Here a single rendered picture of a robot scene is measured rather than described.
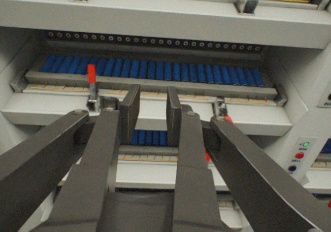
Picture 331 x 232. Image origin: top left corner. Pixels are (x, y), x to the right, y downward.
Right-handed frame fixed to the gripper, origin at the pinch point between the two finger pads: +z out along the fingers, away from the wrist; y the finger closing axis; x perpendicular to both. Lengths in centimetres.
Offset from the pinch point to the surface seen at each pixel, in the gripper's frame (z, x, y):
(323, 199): 35, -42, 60
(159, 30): 18.7, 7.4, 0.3
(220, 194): 36, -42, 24
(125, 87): 26.7, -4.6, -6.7
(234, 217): 31, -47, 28
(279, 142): 23.9, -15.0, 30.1
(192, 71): 31.3, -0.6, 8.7
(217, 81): 29.0, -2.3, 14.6
